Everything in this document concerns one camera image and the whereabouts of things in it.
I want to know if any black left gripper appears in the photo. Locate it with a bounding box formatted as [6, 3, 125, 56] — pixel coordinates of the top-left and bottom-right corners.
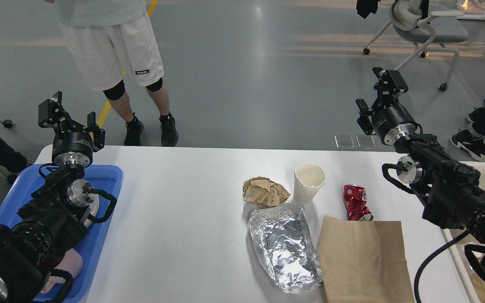
[38, 91, 106, 167]

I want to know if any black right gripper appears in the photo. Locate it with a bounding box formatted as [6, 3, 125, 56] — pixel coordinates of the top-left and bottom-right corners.
[355, 67, 417, 146]

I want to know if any pink plate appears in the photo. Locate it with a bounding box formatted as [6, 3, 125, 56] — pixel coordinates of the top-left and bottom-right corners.
[83, 194, 99, 228]

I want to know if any white paper cup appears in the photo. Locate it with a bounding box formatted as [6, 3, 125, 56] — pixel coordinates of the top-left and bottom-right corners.
[294, 164, 326, 204]

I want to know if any pink mug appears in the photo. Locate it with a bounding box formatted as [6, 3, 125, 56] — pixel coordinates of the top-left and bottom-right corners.
[41, 249, 83, 294]

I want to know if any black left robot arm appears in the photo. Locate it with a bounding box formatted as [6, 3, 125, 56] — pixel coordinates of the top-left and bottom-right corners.
[0, 91, 117, 303]

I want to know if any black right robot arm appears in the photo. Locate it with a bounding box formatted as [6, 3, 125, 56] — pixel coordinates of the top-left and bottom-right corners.
[356, 67, 485, 302]

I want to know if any seated person at left edge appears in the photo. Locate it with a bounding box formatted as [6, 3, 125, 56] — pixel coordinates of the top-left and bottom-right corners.
[0, 138, 33, 184]

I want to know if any grey office chair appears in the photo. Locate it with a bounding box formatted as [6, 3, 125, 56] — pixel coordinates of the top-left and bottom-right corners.
[362, 0, 468, 91]

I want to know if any standing person in white shorts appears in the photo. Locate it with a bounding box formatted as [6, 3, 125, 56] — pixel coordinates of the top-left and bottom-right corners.
[50, 0, 179, 146]

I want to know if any crushed red can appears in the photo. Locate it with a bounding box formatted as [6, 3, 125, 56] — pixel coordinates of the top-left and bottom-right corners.
[343, 184, 374, 221]

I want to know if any white waste bin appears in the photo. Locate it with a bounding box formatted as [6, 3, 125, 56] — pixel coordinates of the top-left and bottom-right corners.
[436, 163, 485, 282]

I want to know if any crumpled brown paper ball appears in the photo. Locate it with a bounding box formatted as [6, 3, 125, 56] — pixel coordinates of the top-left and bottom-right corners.
[242, 176, 291, 208]

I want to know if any brown paper bag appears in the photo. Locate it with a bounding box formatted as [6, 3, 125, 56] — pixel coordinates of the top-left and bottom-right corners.
[318, 215, 415, 303]

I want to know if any crumpled aluminium foil tray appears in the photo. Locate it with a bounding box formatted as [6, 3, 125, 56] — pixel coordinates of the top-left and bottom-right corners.
[248, 202, 322, 294]

